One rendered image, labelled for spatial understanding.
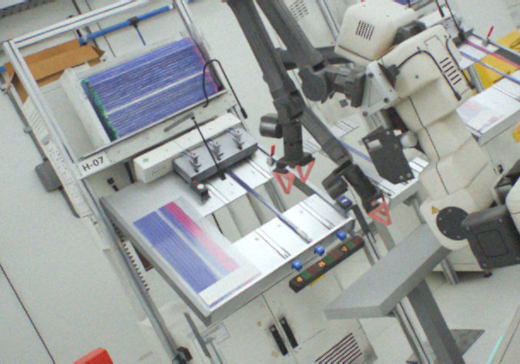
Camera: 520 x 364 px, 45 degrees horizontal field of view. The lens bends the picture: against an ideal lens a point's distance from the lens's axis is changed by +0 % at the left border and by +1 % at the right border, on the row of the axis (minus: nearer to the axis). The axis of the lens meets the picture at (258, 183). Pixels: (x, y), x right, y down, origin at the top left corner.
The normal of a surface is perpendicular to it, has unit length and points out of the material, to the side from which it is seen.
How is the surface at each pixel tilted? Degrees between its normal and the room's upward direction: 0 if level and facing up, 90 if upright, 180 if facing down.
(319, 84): 90
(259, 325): 90
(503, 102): 44
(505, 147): 90
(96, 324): 90
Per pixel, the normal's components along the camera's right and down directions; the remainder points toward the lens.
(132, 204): 0.00, -0.72
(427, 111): -0.55, 0.36
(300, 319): 0.45, -0.12
